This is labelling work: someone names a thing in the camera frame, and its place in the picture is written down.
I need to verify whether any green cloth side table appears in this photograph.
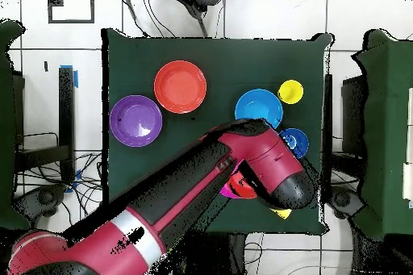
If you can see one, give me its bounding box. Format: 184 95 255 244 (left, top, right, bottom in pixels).
0 19 31 232
351 28 413 242

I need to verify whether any pink plastic bowl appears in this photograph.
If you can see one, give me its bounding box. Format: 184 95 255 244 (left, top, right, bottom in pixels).
219 160 243 199

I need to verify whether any small dark blue bowl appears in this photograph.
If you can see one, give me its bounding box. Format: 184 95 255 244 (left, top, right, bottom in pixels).
278 127 310 160

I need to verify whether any dark green tablecloth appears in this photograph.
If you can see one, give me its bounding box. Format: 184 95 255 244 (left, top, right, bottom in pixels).
101 27 333 235

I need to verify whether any black chair base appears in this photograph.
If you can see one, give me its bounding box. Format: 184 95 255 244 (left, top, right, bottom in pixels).
12 184 67 224

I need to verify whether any blue tape strip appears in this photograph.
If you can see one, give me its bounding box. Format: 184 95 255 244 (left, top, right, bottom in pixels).
60 65 79 90

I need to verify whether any grey chair base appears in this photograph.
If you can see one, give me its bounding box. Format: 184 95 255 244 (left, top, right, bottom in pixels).
325 185 365 219

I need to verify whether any lemon yellow plastic cup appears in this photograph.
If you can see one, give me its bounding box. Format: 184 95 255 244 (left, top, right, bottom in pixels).
277 79 305 106

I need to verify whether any large shallow orange bowl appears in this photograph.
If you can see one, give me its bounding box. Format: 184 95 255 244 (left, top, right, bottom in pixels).
153 60 208 115

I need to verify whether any golden yellow plastic cup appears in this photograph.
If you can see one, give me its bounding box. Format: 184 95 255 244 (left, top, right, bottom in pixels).
269 207 293 220

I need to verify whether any light blue plastic bowl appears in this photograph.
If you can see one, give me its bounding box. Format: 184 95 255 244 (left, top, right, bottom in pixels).
234 88 284 130

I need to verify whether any black stand frame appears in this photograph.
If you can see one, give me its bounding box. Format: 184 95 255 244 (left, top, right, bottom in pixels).
323 73 367 160
14 66 77 183

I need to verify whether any purple plastic bowl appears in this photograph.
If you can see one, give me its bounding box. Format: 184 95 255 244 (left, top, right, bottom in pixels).
109 94 163 148

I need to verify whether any black square frame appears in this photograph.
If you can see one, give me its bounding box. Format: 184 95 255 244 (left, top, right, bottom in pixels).
47 0 95 25

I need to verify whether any small orange bowl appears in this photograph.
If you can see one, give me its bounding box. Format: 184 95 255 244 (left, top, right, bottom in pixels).
225 173 258 200

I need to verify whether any tangle of floor cables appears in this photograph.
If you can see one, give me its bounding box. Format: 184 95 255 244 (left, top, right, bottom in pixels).
15 150 106 224

